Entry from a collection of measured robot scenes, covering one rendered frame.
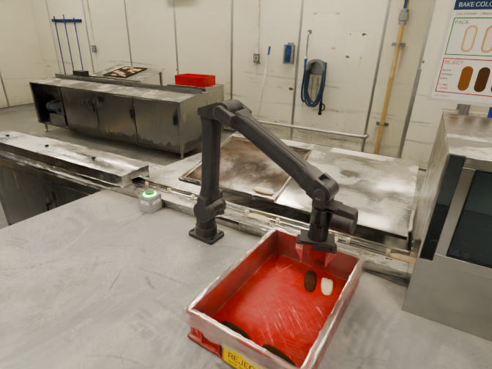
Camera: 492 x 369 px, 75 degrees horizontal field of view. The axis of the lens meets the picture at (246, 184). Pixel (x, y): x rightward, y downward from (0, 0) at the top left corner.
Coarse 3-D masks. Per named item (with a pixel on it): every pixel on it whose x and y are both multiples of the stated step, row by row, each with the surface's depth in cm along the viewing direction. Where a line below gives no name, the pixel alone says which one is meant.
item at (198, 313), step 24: (264, 240) 107; (288, 240) 112; (240, 264) 96; (312, 264) 110; (336, 264) 104; (360, 264) 96; (216, 288) 87; (192, 312) 78; (216, 312) 91; (336, 312) 79; (216, 336) 75; (240, 336) 72; (264, 360) 68; (312, 360) 67
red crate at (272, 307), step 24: (264, 264) 111; (288, 264) 111; (240, 288) 100; (264, 288) 100; (288, 288) 100; (336, 288) 101; (240, 312) 91; (264, 312) 91; (288, 312) 92; (312, 312) 92; (192, 336) 82; (264, 336) 84; (288, 336) 84; (312, 336) 84
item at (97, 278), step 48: (0, 240) 120; (48, 240) 121; (96, 240) 122; (144, 240) 123; (192, 240) 123; (240, 240) 124; (0, 288) 98; (48, 288) 98; (96, 288) 99; (144, 288) 99; (192, 288) 100; (384, 288) 102; (0, 336) 82; (48, 336) 83; (96, 336) 83; (144, 336) 84; (336, 336) 85; (384, 336) 85; (432, 336) 86
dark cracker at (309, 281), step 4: (308, 272) 106; (312, 272) 106; (308, 276) 104; (312, 276) 104; (304, 280) 103; (308, 280) 102; (312, 280) 102; (304, 284) 102; (308, 284) 101; (312, 284) 101; (308, 288) 100; (312, 288) 100
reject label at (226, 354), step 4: (224, 348) 75; (224, 352) 75; (228, 352) 74; (232, 352) 74; (224, 356) 76; (228, 356) 75; (232, 356) 74; (236, 356) 73; (240, 356) 72; (224, 360) 77; (228, 360) 76; (232, 360) 75; (236, 360) 74; (240, 360) 73; (244, 360) 72; (232, 364) 75; (236, 364) 74; (240, 364) 73; (244, 364) 73; (248, 364) 72; (236, 368) 75; (240, 368) 74; (244, 368) 73; (248, 368) 72; (252, 368) 72; (256, 368) 71
